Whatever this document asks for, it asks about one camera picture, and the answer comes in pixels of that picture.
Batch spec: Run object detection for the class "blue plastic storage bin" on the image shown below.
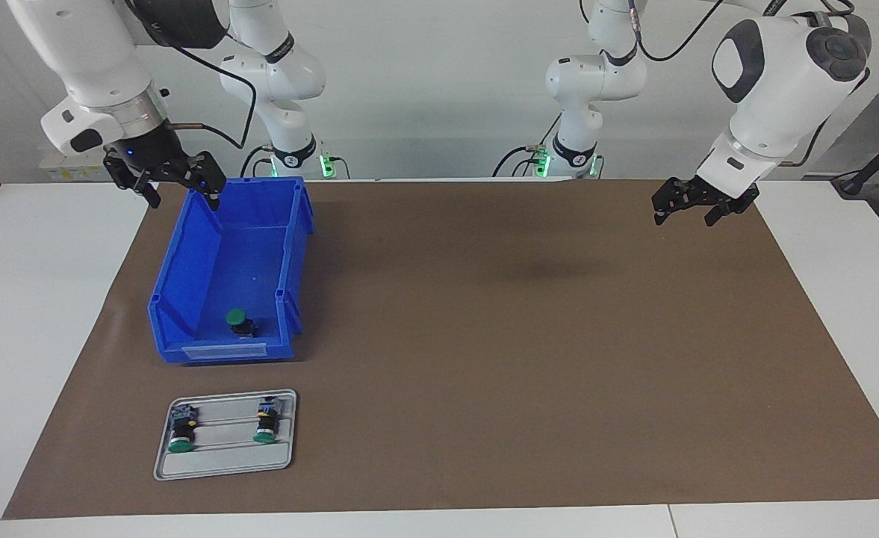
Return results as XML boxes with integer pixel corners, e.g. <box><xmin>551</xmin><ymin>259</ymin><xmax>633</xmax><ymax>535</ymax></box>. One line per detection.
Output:
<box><xmin>147</xmin><ymin>176</ymin><xmax>314</xmax><ymax>365</ymax></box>

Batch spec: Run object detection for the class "brown table mat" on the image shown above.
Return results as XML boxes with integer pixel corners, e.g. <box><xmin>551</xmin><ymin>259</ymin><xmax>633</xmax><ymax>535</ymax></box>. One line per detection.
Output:
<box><xmin>2</xmin><ymin>178</ymin><xmax>879</xmax><ymax>520</ymax></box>

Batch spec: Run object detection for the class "green push button switch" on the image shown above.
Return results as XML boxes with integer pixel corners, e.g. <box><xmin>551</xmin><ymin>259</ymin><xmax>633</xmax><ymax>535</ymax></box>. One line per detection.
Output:
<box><xmin>167</xmin><ymin>403</ymin><xmax>199</xmax><ymax>454</ymax></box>
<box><xmin>226</xmin><ymin>308</ymin><xmax>258</xmax><ymax>339</ymax></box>
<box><xmin>252</xmin><ymin>398</ymin><xmax>282</xmax><ymax>445</ymax></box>

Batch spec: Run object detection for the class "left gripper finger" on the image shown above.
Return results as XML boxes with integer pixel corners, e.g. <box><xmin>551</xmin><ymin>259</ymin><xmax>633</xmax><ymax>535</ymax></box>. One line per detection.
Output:
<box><xmin>703</xmin><ymin>187</ymin><xmax>760</xmax><ymax>227</ymax></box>
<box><xmin>651</xmin><ymin>178</ymin><xmax>701</xmax><ymax>226</ymax></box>

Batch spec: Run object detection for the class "grey metal tray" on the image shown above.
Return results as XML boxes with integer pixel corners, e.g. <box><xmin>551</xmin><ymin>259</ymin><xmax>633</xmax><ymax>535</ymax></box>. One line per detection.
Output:
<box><xmin>154</xmin><ymin>389</ymin><xmax>298</xmax><ymax>481</ymax></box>

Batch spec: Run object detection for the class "white wall box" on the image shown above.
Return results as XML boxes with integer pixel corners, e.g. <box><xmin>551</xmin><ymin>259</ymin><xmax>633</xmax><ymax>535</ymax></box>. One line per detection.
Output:
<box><xmin>38</xmin><ymin>144</ymin><xmax>122</xmax><ymax>182</ymax></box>

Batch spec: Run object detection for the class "black background cable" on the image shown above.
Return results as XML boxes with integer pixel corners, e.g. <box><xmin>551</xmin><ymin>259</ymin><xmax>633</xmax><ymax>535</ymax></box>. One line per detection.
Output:
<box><xmin>493</xmin><ymin>112</ymin><xmax>563</xmax><ymax>179</ymax></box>
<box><xmin>240</xmin><ymin>144</ymin><xmax>274</xmax><ymax>179</ymax></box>

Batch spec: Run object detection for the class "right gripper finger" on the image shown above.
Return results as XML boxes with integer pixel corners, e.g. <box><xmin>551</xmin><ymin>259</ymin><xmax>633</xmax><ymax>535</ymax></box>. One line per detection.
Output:
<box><xmin>182</xmin><ymin>151</ymin><xmax>228</xmax><ymax>212</ymax></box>
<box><xmin>102</xmin><ymin>149</ymin><xmax>162</xmax><ymax>209</ymax></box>

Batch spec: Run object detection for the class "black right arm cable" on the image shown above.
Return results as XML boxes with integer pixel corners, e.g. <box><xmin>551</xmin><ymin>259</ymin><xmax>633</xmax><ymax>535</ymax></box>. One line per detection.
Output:
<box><xmin>129</xmin><ymin>0</ymin><xmax>261</xmax><ymax>150</ymax></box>

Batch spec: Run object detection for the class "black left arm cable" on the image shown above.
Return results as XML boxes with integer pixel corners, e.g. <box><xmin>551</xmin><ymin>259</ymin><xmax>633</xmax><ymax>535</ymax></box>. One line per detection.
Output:
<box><xmin>628</xmin><ymin>0</ymin><xmax>858</xmax><ymax>167</ymax></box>

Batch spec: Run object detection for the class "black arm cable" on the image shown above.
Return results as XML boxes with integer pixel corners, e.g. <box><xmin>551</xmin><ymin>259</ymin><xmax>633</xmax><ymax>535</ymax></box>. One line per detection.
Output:
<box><xmin>628</xmin><ymin>0</ymin><xmax>858</xmax><ymax>167</ymax></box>
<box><xmin>129</xmin><ymin>0</ymin><xmax>261</xmax><ymax>150</ymax></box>

